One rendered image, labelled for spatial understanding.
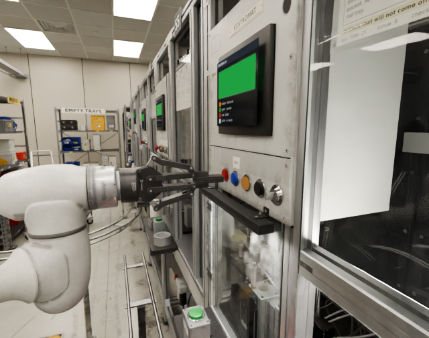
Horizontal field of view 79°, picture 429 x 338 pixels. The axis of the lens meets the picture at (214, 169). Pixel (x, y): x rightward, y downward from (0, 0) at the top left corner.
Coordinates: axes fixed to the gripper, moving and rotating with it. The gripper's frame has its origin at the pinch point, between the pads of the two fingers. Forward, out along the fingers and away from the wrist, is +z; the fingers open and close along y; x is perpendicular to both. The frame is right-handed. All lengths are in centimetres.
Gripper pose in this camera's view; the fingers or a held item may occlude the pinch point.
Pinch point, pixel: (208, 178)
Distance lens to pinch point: 63.0
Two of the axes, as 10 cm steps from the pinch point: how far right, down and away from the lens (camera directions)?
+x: -3.6, -1.4, 9.2
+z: 9.3, -0.6, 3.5
